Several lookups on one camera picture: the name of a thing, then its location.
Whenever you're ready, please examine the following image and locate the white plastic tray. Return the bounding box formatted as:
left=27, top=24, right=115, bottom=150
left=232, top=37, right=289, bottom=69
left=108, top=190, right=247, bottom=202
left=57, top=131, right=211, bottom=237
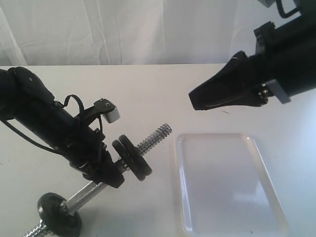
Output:
left=174, top=133, right=289, bottom=237

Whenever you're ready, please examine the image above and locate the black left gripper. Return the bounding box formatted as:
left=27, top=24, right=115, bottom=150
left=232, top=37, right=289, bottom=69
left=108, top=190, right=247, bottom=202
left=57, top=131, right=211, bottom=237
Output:
left=14, top=101, right=124, bottom=188

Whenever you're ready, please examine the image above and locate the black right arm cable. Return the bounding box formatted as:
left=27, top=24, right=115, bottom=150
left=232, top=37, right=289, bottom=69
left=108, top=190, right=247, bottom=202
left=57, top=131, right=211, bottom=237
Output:
left=276, top=0, right=303, bottom=19

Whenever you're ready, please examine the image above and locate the chrome threaded dumbbell bar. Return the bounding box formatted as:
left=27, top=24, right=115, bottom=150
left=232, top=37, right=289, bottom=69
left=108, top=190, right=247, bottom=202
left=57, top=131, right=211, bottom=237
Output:
left=24, top=123, right=172, bottom=237

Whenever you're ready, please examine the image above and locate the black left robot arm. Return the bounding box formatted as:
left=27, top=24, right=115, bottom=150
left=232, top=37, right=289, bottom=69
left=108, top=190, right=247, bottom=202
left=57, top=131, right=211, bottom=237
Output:
left=0, top=67, right=124, bottom=188

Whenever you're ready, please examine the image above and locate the white backdrop cloth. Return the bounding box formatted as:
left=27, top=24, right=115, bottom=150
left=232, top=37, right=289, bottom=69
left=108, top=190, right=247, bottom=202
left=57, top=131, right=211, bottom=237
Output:
left=0, top=0, right=316, bottom=67

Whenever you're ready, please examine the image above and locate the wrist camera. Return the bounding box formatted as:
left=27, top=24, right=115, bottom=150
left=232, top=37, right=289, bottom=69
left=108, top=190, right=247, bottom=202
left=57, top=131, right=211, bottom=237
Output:
left=258, top=0, right=276, bottom=8
left=82, top=98, right=120, bottom=125

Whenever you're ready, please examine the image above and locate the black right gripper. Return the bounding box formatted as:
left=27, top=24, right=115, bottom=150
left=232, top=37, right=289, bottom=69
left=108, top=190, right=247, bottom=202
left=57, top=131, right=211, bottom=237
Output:
left=189, top=0, right=316, bottom=111

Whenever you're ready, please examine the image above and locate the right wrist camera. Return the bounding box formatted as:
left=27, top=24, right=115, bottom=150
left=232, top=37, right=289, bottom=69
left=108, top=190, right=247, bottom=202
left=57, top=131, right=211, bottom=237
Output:
left=258, top=0, right=276, bottom=8

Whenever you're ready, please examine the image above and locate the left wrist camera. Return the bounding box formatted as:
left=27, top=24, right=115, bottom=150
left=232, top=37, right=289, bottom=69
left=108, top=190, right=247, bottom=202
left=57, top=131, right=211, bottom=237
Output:
left=82, top=98, right=120, bottom=125

